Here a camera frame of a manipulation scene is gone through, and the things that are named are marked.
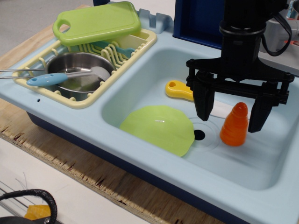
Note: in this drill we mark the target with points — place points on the dark blue back panel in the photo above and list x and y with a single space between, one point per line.
198 21

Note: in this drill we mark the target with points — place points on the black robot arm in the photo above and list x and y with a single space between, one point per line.
249 18

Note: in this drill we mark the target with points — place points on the light green plastic plate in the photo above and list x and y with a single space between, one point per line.
162 126

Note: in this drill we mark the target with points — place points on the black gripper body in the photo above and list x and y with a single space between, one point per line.
239 71

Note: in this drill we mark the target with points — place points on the orange toy carrot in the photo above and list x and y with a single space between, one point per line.
234 129

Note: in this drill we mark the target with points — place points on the blue handled metal spoon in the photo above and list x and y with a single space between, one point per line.
57 78

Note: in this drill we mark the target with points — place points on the cream dish drying rack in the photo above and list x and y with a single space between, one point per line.
141 42

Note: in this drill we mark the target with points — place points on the yellow tape piece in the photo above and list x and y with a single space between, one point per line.
35 212

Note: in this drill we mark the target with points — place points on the green plastic cutting board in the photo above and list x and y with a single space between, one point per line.
96 23

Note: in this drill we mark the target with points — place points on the light blue toy sink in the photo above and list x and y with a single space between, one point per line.
256 183

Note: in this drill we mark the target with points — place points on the yellow handled toy utensil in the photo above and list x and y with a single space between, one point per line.
178 89

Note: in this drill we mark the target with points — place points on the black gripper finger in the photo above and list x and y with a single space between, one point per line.
203 99
259 113

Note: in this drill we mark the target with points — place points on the teal toy utensil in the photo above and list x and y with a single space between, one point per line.
127 52

